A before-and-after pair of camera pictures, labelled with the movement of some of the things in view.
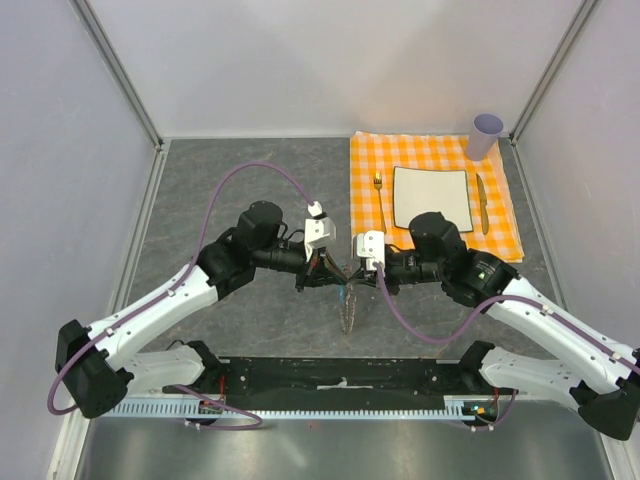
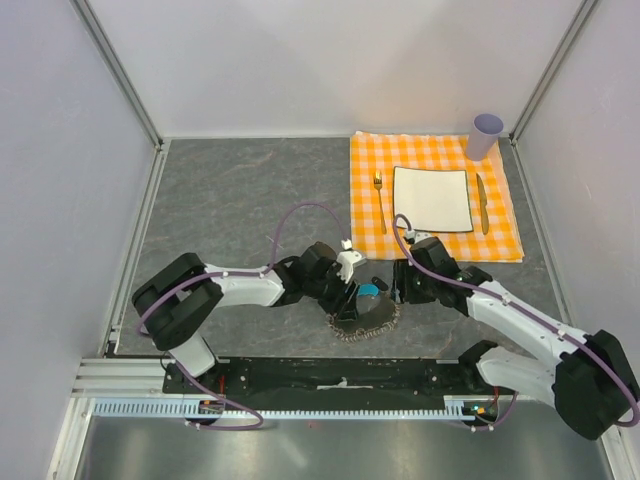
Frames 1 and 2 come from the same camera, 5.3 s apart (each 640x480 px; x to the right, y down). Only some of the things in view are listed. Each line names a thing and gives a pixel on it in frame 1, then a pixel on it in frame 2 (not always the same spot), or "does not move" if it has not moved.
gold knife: (483, 202) does not move
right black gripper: (367, 277) -> (402, 270)
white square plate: (419, 189) does not move
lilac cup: (483, 135) does not move
